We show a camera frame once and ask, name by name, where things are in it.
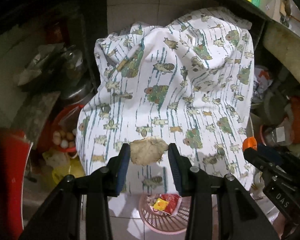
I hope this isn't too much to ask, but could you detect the beige paper wad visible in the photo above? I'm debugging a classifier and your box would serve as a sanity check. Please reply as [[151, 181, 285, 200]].
[[129, 137, 168, 166]]

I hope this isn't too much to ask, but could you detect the red snack wrapper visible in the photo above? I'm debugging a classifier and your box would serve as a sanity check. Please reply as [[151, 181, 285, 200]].
[[160, 194, 183, 216]]

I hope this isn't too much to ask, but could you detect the yellow chicken snack packet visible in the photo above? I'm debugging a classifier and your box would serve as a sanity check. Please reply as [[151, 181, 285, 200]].
[[153, 198, 169, 211]]

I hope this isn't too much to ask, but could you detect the orange bottle cap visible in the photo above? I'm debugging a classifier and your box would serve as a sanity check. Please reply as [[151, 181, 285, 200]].
[[242, 137, 257, 152]]

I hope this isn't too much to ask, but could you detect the yellow plastic bag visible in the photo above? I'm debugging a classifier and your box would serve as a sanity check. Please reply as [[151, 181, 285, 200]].
[[42, 150, 85, 184]]

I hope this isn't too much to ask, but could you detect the pink perforated plastic basket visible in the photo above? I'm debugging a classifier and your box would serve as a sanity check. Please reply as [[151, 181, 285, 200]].
[[139, 194, 191, 235]]

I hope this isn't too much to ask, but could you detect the red bowl of eggs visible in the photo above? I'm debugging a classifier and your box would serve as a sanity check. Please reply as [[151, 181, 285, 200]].
[[37, 104, 84, 155]]

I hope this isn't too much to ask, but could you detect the white animal print tablecloth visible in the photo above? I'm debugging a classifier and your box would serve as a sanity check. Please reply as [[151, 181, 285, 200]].
[[76, 7, 254, 189]]

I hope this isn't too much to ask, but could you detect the white red plastic bag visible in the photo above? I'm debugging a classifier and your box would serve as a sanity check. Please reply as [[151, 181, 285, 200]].
[[251, 65, 273, 103]]

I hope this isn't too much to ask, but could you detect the red plastic stool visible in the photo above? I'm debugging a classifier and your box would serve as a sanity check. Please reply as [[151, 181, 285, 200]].
[[0, 128, 33, 239]]

